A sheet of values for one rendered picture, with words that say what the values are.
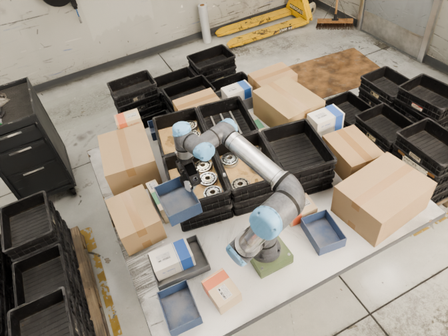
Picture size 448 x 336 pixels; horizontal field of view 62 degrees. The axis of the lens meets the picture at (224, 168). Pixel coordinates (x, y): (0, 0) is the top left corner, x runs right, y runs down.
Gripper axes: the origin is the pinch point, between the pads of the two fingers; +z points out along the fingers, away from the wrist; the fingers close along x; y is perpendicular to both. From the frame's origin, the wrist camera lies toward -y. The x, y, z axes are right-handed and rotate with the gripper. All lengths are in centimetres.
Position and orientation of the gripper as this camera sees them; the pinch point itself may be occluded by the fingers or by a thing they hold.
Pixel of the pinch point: (191, 190)
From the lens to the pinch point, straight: 170.9
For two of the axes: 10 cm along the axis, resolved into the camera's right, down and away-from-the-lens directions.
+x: -9.1, 3.2, -2.8
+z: 0.4, 7.2, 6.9
